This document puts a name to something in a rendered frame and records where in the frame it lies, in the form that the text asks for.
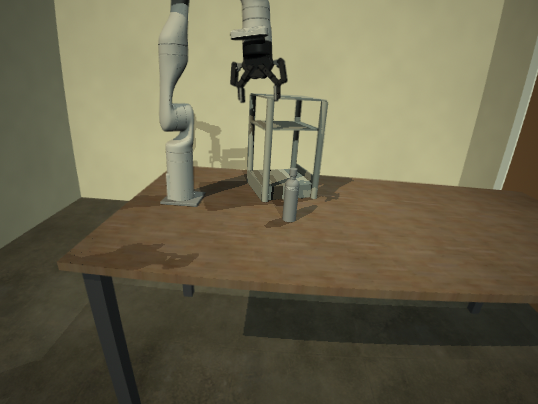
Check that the grey bottle with cap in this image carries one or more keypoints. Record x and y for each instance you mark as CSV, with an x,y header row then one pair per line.
x,y
291,197

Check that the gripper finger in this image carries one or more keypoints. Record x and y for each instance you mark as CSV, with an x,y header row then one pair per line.
x,y
280,63
235,67

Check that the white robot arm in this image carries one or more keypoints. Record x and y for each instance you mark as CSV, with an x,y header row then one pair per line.
x,y
173,59

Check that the grey metal shelving unit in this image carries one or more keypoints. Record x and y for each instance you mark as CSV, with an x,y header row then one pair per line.
x,y
270,184

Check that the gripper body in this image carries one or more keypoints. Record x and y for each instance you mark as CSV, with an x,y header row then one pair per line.
x,y
255,52

